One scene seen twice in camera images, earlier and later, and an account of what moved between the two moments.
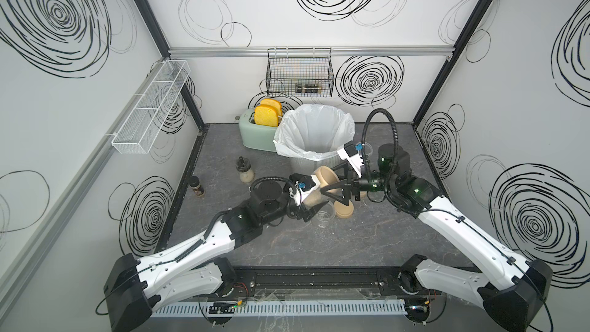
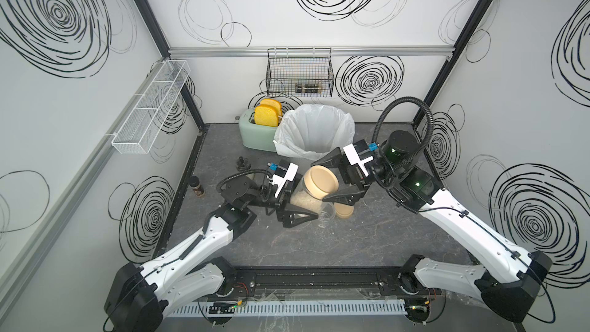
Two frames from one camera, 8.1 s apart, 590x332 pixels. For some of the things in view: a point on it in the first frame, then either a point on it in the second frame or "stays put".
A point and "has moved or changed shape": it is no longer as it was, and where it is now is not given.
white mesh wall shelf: (139, 131) stays put
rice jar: (325, 176) stays put
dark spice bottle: (194, 182) stays put
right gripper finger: (344, 169) -> (329, 159)
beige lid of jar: (326, 176) has moved or changed shape
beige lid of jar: (343, 211) stays put
